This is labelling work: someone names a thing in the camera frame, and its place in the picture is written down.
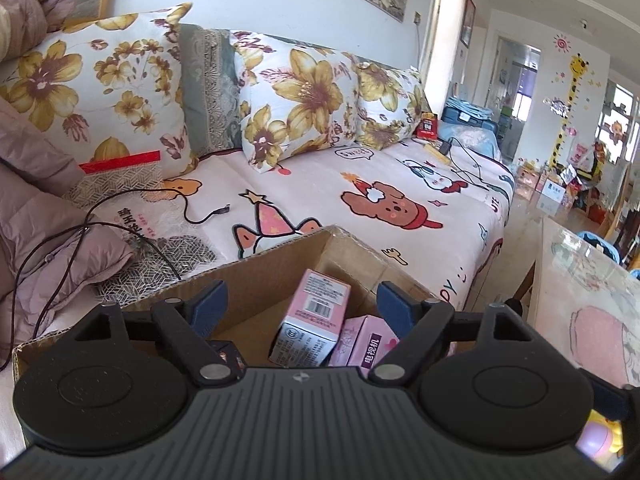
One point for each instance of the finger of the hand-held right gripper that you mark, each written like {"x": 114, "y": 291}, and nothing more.
{"x": 610, "y": 402}

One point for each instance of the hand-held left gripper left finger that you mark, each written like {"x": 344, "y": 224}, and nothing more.
{"x": 207, "y": 307}

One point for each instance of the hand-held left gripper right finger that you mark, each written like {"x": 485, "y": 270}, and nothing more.
{"x": 395, "y": 307}

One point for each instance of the brown cardboard box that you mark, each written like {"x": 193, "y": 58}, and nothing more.
{"x": 280, "y": 270}

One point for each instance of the pink barcode box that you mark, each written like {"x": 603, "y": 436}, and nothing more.
{"x": 310, "y": 320}

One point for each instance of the yellow plastic toy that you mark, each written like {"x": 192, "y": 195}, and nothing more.
{"x": 600, "y": 435}

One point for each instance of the pink printed box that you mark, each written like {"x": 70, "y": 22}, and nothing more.
{"x": 367, "y": 345}

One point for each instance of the patterned bag with red strip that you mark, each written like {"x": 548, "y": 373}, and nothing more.
{"x": 190, "y": 255}

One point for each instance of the glass-topped coffee table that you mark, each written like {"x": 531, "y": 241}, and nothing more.
{"x": 590, "y": 310}

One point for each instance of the cartoon printed sofa blanket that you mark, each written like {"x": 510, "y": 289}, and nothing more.
{"x": 310, "y": 195}

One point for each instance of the blue stool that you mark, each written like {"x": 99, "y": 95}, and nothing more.
{"x": 600, "y": 245}

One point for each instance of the white blue carton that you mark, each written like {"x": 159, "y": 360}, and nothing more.
{"x": 551, "y": 197}

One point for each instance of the mauve down jacket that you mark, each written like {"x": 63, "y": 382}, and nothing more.
{"x": 45, "y": 200}

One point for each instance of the small floral pillow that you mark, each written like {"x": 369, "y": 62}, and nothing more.
{"x": 390, "y": 105}

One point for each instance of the pile of colourful toys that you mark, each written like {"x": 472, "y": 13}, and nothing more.
{"x": 585, "y": 190}

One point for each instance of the grey green patterned pillow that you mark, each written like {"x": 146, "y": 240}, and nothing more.
{"x": 210, "y": 90}

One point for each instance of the medium floral pillow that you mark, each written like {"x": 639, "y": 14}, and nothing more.
{"x": 300, "y": 95}

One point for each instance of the large floral pillow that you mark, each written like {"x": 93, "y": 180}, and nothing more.
{"x": 100, "y": 85}

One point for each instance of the narrow framed picture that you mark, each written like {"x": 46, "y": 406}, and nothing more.
{"x": 467, "y": 20}

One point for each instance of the puffy quilted duvet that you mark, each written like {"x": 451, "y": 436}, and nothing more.
{"x": 35, "y": 25}

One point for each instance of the giraffe wall sticker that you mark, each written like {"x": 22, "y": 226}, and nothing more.
{"x": 570, "y": 110}

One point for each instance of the sun wall sticker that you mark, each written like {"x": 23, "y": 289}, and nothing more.
{"x": 561, "y": 43}

